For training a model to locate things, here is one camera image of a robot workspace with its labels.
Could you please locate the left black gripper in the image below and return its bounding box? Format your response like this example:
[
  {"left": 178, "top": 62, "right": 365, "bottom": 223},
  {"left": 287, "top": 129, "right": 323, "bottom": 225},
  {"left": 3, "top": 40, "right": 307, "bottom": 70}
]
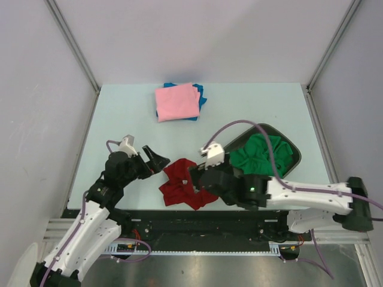
[{"left": 120, "top": 145, "right": 169, "bottom": 187}]

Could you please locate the red t shirt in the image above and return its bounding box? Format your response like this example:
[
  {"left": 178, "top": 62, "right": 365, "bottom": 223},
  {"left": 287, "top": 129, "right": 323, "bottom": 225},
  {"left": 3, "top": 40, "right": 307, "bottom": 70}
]
[{"left": 159, "top": 158, "right": 218, "bottom": 210}]

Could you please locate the grey plastic tray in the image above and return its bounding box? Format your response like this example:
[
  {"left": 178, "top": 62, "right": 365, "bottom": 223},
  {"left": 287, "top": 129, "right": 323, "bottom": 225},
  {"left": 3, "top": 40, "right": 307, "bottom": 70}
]
[{"left": 224, "top": 123, "right": 302, "bottom": 178}]

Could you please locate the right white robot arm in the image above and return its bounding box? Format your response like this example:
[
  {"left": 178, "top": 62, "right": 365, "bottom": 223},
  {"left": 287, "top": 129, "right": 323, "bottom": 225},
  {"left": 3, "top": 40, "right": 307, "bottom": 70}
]
[{"left": 188, "top": 164, "right": 373, "bottom": 240}]

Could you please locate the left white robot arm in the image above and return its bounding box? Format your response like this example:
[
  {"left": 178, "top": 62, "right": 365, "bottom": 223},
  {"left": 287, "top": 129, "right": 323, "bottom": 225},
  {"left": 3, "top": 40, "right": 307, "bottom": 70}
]
[{"left": 30, "top": 144, "right": 170, "bottom": 286}]

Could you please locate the green t shirt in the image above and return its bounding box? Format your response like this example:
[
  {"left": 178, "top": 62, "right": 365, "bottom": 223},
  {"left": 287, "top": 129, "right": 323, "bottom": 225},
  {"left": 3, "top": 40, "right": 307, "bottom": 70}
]
[{"left": 229, "top": 133, "right": 293, "bottom": 178}]

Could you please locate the pink folded t shirt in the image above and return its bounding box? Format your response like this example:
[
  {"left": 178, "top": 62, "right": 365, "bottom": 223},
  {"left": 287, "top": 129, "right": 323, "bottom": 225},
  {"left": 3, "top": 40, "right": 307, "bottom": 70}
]
[{"left": 154, "top": 83, "right": 200, "bottom": 123}]

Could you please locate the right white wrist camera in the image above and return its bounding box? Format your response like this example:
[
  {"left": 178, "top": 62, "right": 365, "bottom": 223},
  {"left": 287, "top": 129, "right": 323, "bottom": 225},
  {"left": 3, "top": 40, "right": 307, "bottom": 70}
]
[{"left": 199, "top": 141, "right": 225, "bottom": 169}]

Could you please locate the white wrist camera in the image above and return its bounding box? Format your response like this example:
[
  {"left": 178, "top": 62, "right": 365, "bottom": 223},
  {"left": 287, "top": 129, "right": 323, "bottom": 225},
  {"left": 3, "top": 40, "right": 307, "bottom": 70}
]
[
  {"left": 118, "top": 135, "right": 138, "bottom": 157},
  {"left": 199, "top": 141, "right": 225, "bottom": 169}
]

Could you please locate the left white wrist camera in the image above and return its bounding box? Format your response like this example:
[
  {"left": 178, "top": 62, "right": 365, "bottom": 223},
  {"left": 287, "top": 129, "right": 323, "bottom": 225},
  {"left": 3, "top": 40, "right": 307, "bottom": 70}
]
[{"left": 118, "top": 135, "right": 138, "bottom": 157}]

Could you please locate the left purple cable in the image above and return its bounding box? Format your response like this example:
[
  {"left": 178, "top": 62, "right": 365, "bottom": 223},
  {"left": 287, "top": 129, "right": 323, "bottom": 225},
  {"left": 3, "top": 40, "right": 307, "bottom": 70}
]
[{"left": 38, "top": 139, "right": 152, "bottom": 285}]

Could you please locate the purple cable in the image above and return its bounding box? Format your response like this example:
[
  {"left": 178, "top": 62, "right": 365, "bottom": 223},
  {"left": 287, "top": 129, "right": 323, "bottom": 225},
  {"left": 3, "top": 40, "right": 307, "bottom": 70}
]
[
  {"left": 203, "top": 120, "right": 383, "bottom": 280},
  {"left": 38, "top": 139, "right": 152, "bottom": 285}
]

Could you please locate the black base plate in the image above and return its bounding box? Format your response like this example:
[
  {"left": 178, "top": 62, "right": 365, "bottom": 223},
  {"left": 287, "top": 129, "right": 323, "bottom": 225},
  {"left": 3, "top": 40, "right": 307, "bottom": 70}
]
[{"left": 61, "top": 209, "right": 303, "bottom": 261}]

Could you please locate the white slotted cable duct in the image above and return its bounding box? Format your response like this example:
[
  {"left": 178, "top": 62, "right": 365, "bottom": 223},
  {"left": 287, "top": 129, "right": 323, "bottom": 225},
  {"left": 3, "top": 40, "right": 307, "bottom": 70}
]
[{"left": 101, "top": 242, "right": 300, "bottom": 258}]

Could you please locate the right aluminium side rail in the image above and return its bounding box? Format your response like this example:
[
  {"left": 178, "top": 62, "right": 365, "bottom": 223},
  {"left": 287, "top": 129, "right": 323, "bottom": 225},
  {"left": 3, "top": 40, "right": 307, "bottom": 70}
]
[{"left": 301, "top": 85, "right": 339, "bottom": 183}]

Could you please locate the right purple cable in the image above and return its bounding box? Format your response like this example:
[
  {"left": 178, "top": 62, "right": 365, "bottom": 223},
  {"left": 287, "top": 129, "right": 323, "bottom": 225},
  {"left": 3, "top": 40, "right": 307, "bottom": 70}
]
[{"left": 203, "top": 120, "right": 383, "bottom": 280}]

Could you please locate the left aluminium frame post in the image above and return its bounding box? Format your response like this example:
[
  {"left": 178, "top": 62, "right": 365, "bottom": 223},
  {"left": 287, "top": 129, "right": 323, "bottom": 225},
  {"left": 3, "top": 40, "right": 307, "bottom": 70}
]
[{"left": 44, "top": 0, "right": 101, "bottom": 95}]

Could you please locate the aluminium frame post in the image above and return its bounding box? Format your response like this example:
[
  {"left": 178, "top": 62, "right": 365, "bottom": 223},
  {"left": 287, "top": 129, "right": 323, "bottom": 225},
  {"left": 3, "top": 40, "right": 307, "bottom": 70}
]
[
  {"left": 44, "top": 0, "right": 101, "bottom": 95},
  {"left": 306, "top": 0, "right": 364, "bottom": 93}
]

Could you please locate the right aluminium frame post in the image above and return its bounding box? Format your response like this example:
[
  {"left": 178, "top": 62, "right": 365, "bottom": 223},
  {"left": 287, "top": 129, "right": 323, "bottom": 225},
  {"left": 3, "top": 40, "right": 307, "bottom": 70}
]
[{"left": 306, "top": 0, "right": 364, "bottom": 93}]

